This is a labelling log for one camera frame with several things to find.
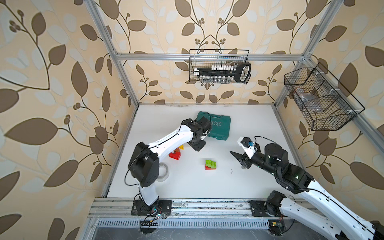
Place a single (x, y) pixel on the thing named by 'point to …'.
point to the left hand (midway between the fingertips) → (195, 143)
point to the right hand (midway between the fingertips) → (235, 146)
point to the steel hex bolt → (243, 167)
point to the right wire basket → (325, 104)
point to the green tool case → (220, 125)
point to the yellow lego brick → (181, 147)
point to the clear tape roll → (163, 172)
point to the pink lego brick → (177, 149)
